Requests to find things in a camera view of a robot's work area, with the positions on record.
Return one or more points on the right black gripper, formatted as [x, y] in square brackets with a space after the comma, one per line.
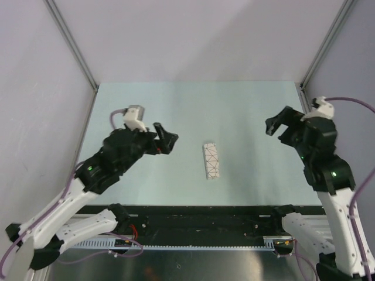
[287, 116]

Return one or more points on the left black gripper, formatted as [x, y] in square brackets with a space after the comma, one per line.
[164, 146]

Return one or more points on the white geometric glasses case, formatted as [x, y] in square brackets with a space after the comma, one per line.
[211, 161]

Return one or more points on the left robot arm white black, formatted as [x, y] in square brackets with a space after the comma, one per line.
[51, 233]

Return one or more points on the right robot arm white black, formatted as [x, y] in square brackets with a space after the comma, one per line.
[313, 136]

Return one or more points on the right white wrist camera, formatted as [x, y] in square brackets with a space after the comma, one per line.
[321, 108]

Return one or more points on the right aluminium frame post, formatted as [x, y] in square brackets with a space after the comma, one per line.
[334, 30]

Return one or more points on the aluminium frame post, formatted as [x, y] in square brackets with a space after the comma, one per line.
[68, 37]
[334, 30]

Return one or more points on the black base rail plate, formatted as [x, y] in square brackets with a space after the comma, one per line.
[202, 225]

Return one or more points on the grey slotted cable duct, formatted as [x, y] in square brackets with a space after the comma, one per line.
[265, 243]

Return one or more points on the left aluminium frame post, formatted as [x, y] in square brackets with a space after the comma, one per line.
[68, 37]

